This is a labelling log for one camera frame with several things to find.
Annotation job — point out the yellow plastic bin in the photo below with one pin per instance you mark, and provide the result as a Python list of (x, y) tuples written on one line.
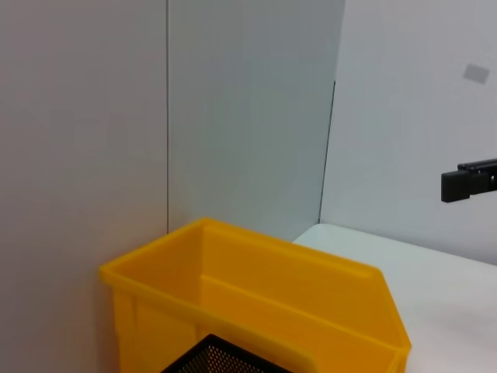
[(272, 291)]

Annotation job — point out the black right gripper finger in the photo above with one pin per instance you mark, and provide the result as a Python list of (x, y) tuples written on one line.
[(462, 186)]

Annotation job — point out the black mesh pen holder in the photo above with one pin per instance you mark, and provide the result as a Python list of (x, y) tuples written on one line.
[(217, 357)]

